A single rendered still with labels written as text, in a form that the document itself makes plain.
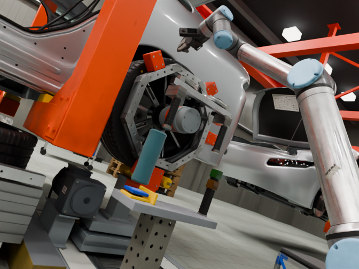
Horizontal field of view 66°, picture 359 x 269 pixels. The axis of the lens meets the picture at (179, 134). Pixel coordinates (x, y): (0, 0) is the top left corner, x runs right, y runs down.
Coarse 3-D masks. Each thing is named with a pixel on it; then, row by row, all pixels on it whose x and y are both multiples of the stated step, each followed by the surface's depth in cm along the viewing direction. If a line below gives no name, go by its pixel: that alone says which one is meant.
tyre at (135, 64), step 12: (168, 60) 153; (132, 72) 141; (144, 72) 145; (132, 84) 142; (120, 96) 138; (120, 108) 139; (108, 120) 138; (120, 120) 140; (108, 132) 141; (120, 132) 141; (108, 144) 149; (120, 144) 142; (120, 156) 146; (132, 156) 147
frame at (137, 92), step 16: (176, 64) 147; (144, 80) 136; (192, 80) 154; (128, 96) 138; (128, 112) 133; (208, 112) 165; (128, 128) 134; (208, 128) 166; (192, 144) 167; (160, 160) 148; (176, 160) 156
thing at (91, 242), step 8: (80, 224) 149; (72, 232) 141; (80, 232) 135; (88, 232) 136; (96, 232) 139; (80, 240) 132; (88, 240) 131; (96, 240) 133; (104, 240) 136; (112, 240) 139; (120, 240) 141; (128, 240) 150; (80, 248) 129; (88, 248) 131; (96, 248) 134; (104, 248) 136; (112, 248) 139; (120, 248) 142
